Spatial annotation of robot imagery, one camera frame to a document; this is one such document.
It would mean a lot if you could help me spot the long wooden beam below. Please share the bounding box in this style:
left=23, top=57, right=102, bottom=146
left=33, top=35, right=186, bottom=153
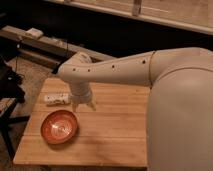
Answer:
left=0, top=25, right=113, bottom=61

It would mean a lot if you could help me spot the small white box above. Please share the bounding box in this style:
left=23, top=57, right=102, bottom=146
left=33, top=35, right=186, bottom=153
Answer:
left=25, top=28, right=43, bottom=39

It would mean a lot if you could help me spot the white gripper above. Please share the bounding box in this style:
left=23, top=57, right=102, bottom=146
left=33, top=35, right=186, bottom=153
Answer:
left=69, top=83, right=96, bottom=112

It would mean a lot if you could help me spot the black stand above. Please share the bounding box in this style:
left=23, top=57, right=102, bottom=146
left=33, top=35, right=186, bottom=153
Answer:
left=0, top=55, right=29, bottom=159

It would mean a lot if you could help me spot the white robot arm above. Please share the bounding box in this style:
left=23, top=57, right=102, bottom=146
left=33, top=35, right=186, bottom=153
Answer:
left=58, top=47, right=213, bottom=171

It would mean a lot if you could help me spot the orange ceramic bowl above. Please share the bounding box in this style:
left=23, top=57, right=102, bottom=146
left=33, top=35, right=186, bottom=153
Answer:
left=40, top=110, right=78, bottom=145

